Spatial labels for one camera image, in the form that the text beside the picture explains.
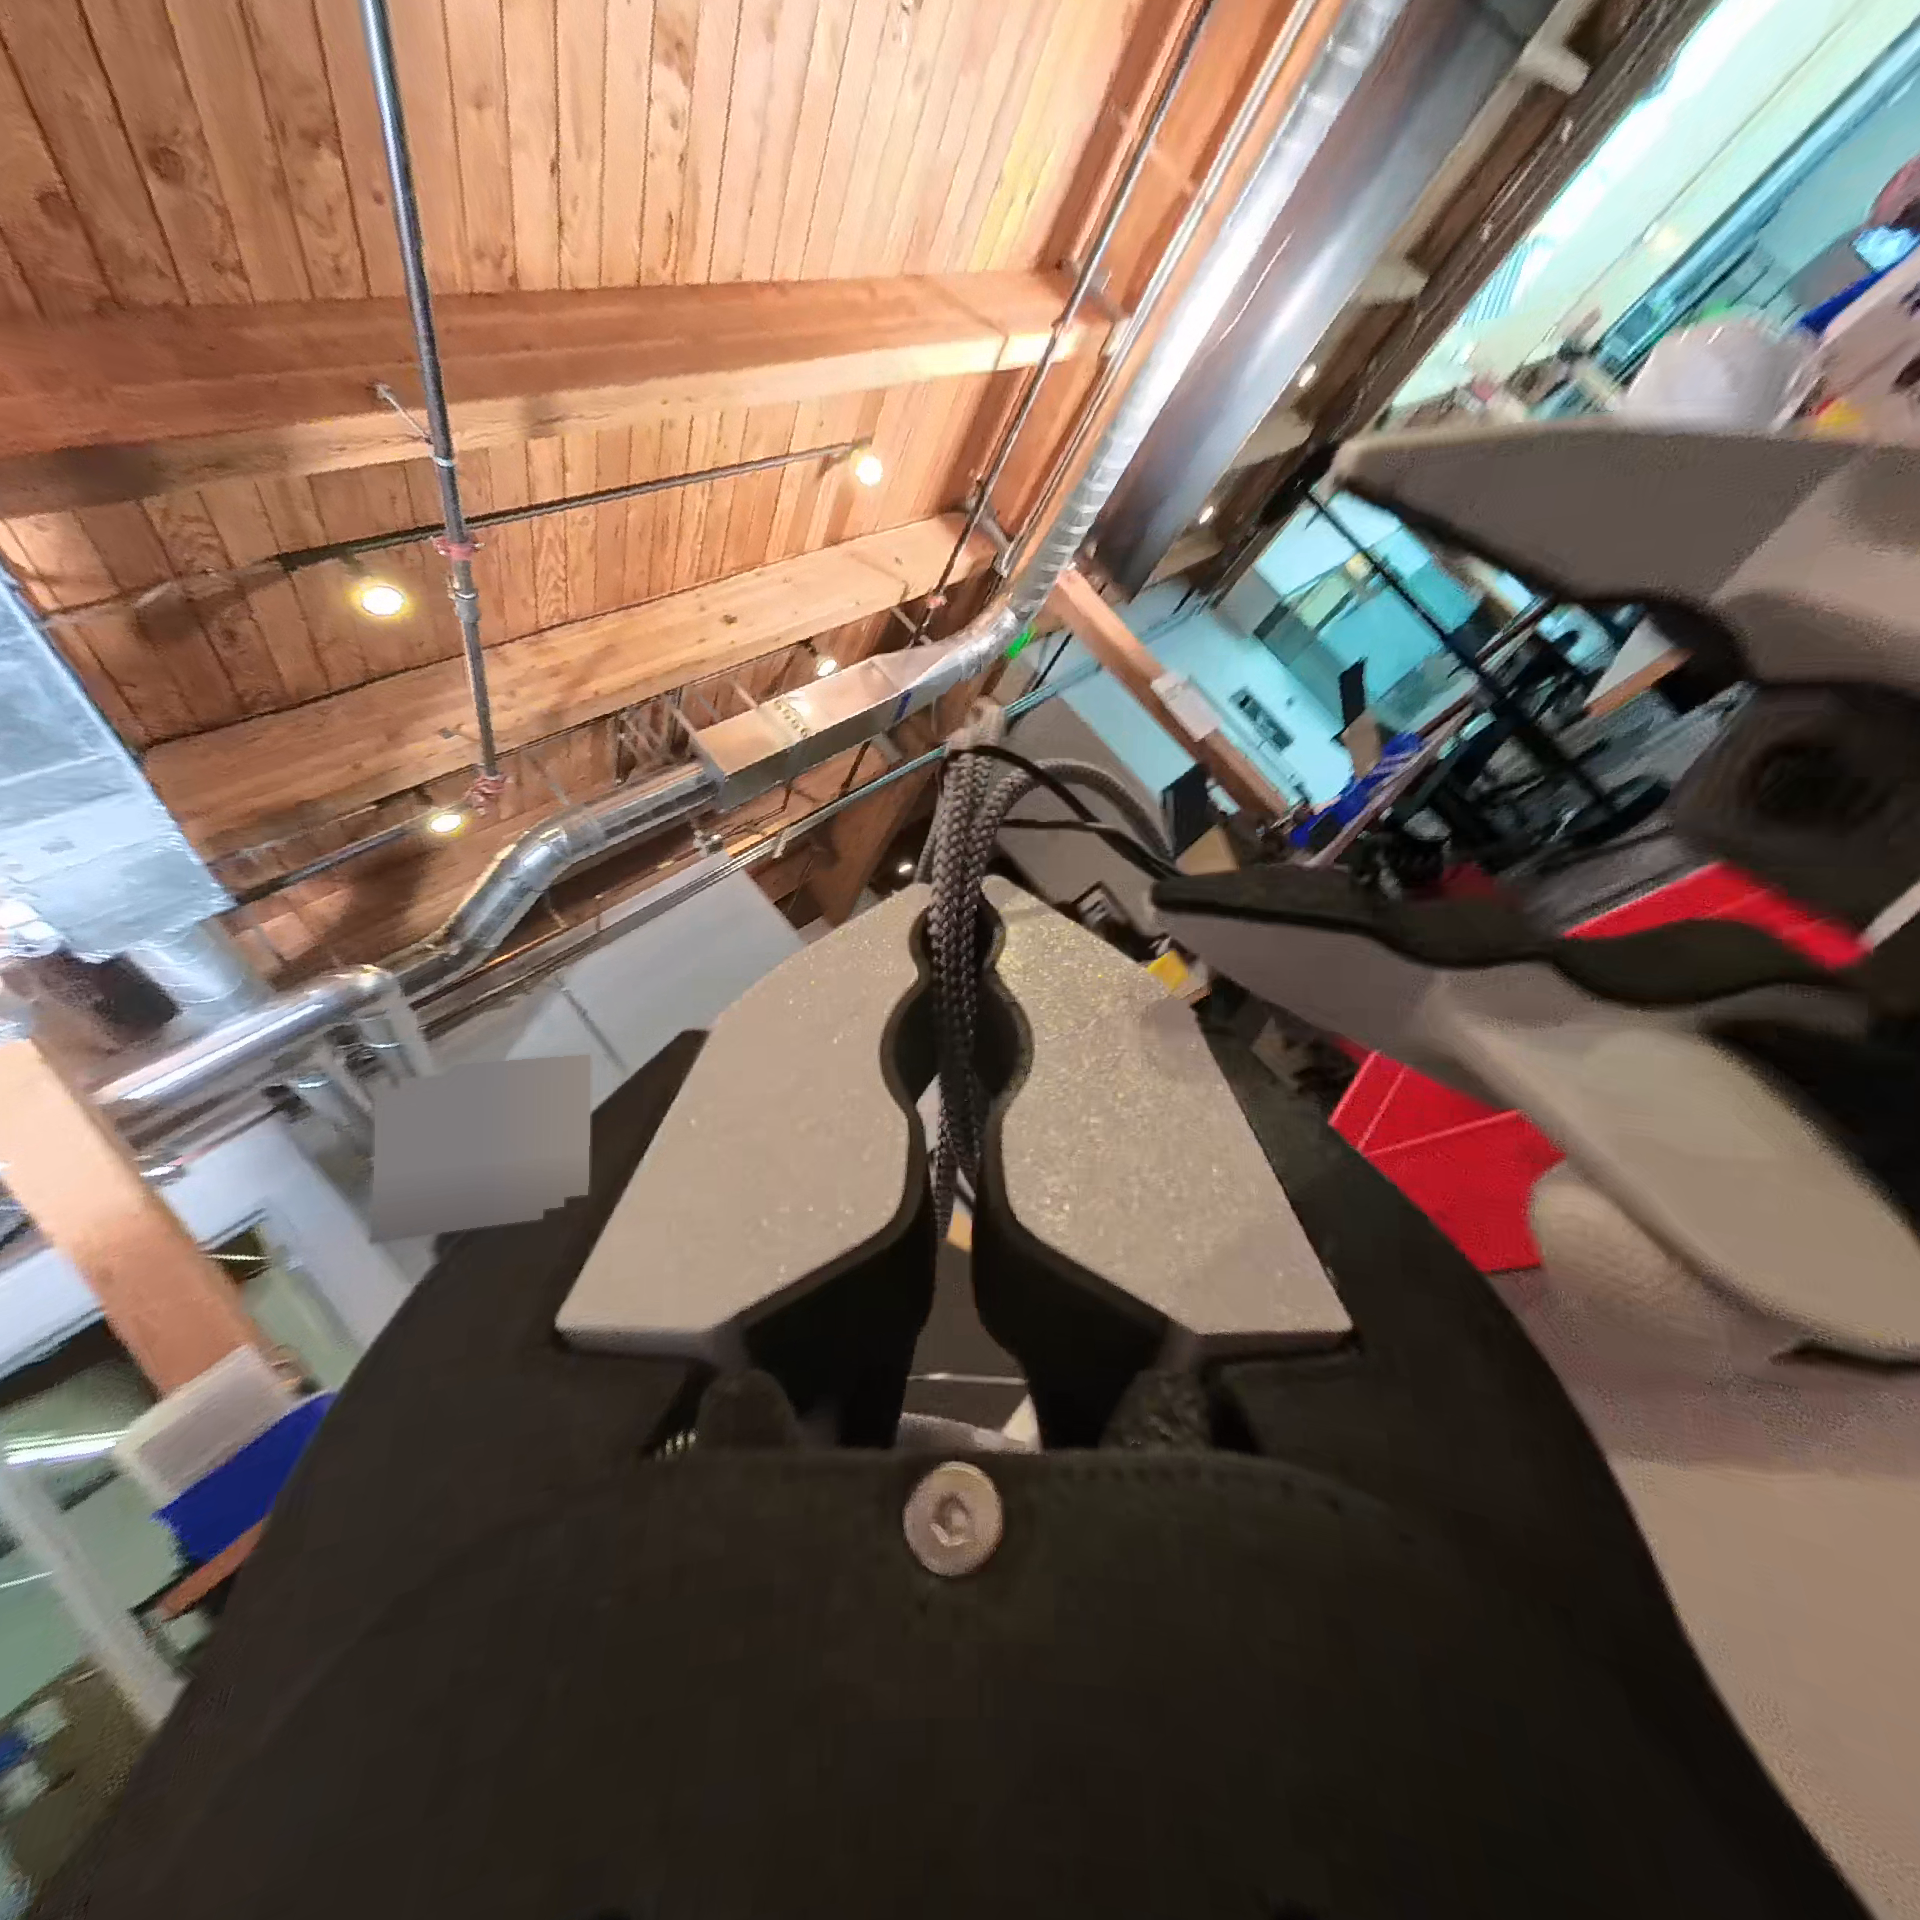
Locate grey braided cable silver plug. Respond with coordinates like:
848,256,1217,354
911,752,1013,1239

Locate wooden beam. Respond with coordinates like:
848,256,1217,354
0,271,1097,841

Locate silver ceiling duct pipes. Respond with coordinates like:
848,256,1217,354
0,0,1443,1156

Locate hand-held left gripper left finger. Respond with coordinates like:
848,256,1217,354
562,886,945,1416

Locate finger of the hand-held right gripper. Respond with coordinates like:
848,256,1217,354
1156,862,1920,1366
1322,416,1920,696

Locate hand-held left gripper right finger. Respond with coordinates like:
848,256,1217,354
969,886,1354,1416

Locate small blue desk bin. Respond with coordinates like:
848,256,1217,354
151,1386,338,1568

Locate red plastic bin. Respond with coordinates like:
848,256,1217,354
1330,863,1876,1277

